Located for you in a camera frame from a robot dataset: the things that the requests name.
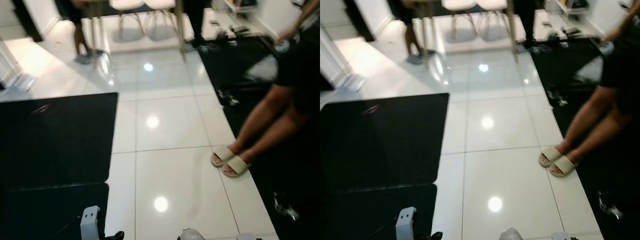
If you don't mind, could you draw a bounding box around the person in black shorts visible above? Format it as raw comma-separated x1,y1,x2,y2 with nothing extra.
234,0,321,166
555,0,640,166

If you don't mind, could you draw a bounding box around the dark upright panel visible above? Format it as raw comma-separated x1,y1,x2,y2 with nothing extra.
342,0,376,43
10,0,44,43

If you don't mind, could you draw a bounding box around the grey robot right leg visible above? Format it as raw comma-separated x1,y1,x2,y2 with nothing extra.
177,227,206,240
499,227,524,240

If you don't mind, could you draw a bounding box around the person in black trousers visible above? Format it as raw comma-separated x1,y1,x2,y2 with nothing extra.
512,0,538,51
182,0,208,51

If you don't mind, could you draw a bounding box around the white shell chair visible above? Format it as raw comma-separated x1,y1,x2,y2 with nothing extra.
109,0,148,43
440,0,478,43
475,0,511,43
144,0,178,43

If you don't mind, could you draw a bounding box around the black floor mat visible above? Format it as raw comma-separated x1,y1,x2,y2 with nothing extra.
0,92,120,191
529,35,640,240
0,181,110,240
320,183,438,240
197,34,321,240
320,92,450,193

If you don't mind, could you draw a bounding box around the white shelf rack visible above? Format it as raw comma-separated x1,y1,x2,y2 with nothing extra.
220,0,261,16
547,0,591,16

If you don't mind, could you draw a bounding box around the beige slipper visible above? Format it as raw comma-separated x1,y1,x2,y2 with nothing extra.
210,146,236,168
220,155,252,179
548,155,579,178
538,146,563,168

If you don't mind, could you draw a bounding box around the person in grey shoes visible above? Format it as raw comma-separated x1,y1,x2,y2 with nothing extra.
400,0,436,66
70,0,106,65

